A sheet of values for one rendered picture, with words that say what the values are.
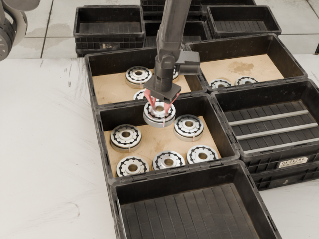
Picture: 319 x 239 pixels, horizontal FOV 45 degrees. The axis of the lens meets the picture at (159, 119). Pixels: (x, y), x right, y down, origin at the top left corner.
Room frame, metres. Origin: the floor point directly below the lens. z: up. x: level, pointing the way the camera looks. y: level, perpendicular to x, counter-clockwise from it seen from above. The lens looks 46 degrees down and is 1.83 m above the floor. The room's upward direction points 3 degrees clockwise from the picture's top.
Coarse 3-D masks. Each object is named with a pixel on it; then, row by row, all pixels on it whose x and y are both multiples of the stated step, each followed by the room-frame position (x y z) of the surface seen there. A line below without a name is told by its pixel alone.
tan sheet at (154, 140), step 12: (204, 120) 0.97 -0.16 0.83; (108, 132) 0.88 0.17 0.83; (144, 132) 0.89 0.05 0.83; (156, 132) 0.89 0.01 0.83; (168, 132) 0.90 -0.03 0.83; (204, 132) 0.91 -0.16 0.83; (108, 144) 0.83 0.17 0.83; (144, 144) 0.84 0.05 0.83; (156, 144) 0.84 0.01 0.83; (168, 144) 0.84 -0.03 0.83; (180, 144) 0.85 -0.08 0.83; (192, 144) 0.85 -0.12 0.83; (204, 144) 0.85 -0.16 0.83; (120, 156) 0.78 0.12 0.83; (144, 156) 0.78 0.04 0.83
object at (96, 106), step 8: (136, 48) 1.24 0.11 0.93; (144, 48) 1.24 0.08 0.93; (152, 48) 1.24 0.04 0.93; (184, 48) 1.26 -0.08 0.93; (88, 56) 1.17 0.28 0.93; (88, 64) 1.14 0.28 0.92; (88, 72) 1.08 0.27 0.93; (88, 80) 1.05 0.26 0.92; (200, 80) 1.07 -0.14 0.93; (96, 104) 0.91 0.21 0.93; (104, 104) 0.92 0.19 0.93; (112, 104) 0.92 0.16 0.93; (120, 104) 0.92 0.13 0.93
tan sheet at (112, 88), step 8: (152, 72) 1.22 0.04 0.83; (96, 80) 1.15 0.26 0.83; (104, 80) 1.15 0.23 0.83; (112, 80) 1.16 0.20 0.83; (120, 80) 1.16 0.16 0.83; (184, 80) 1.18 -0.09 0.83; (96, 88) 1.10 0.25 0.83; (104, 88) 1.11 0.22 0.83; (112, 88) 1.11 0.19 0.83; (120, 88) 1.11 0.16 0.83; (128, 88) 1.11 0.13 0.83; (184, 88) 1.13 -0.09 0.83; (96, 96) 1.06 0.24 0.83; (104, 96) 1.06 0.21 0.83; (112, 96) 1.06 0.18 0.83; (120, 96) 1.07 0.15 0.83; (128, 96) 1.07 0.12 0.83
